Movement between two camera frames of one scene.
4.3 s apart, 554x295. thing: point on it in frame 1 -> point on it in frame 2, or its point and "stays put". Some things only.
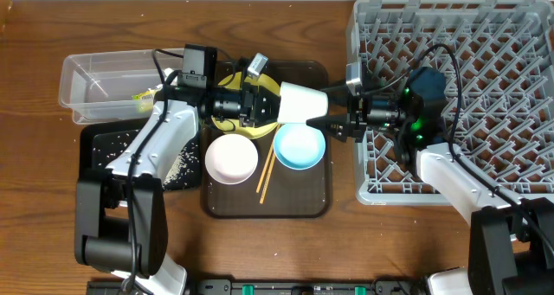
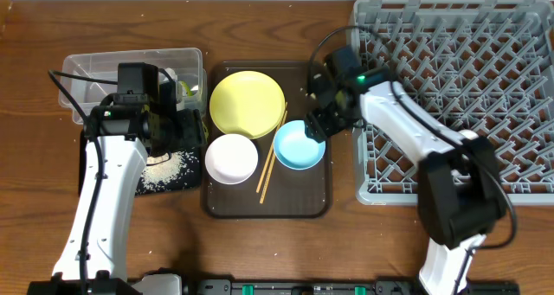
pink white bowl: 231,158 stays put
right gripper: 357,118 -> 320,127
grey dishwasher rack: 496,56 stays put
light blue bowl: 299,146 stays put
